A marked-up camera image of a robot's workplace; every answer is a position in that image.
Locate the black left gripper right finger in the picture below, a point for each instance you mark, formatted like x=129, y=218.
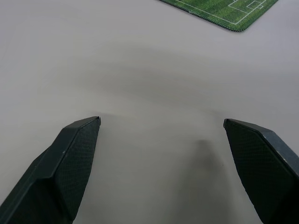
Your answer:
x=264, y=168

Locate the green soccer field mat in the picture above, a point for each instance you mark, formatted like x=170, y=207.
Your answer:
x=224, y=10

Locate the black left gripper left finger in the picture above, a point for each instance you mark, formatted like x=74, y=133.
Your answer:
x=60, y=177

